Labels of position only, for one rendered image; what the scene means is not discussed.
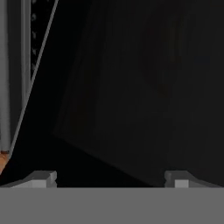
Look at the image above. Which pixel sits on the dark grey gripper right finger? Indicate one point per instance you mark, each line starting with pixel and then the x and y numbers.
pixel 180 178

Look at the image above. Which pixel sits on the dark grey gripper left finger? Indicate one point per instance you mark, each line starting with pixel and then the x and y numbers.
pixel 40 178

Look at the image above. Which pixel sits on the black microwave oven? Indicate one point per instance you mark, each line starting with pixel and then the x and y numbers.
pixel 131 87

